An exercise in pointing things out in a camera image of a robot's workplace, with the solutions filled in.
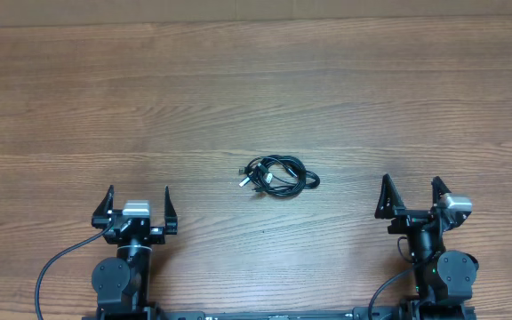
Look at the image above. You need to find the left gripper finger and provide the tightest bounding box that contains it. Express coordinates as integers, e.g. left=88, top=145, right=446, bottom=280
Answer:
left=164, top=186, right=177, bottom=220
left=92, top=185, right=115, bottom=218

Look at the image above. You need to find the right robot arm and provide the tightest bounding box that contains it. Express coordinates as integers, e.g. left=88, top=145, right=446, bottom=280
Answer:
left=366, top=174, right=479, bottom=320

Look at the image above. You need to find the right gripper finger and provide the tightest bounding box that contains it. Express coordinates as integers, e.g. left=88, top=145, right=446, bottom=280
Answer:
left=374, top=173, right=405, bottom=219
left=431, top=176, right=451, bottom=205

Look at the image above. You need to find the black usb cable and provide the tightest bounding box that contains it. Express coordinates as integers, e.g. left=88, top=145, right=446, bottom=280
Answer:
left=237, top=154, right=321, bottom=199

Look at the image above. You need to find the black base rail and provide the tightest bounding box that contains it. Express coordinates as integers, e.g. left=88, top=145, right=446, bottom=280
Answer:
left=82, top=307, right=477, bottom=320

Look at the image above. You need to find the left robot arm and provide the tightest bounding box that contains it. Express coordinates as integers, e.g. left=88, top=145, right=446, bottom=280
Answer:
left=92, top=187, right=178, bottom=319

